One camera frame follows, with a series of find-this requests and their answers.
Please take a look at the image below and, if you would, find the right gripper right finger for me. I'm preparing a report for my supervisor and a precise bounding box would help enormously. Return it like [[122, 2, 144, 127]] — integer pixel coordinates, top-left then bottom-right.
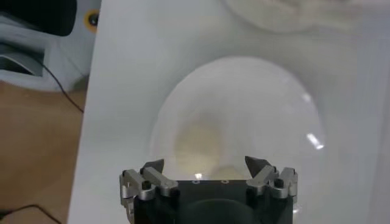
[[244, 155, 299, 200]]

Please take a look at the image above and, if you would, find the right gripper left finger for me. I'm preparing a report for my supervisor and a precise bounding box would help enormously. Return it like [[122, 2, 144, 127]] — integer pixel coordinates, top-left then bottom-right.
[[119, 158, 179, 211]]

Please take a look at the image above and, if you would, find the white round plate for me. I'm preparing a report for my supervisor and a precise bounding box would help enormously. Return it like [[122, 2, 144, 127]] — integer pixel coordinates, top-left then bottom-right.
[[149, 56, 326, 214]]

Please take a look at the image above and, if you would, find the white grey robot body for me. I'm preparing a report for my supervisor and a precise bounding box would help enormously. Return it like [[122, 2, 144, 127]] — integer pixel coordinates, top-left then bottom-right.
[[0, 0, 101, 92]]

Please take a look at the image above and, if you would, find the black floor cable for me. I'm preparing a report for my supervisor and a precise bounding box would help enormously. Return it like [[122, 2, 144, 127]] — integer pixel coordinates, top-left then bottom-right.
[[41, 62, 85, 114], [0, 204, 62, 224]]

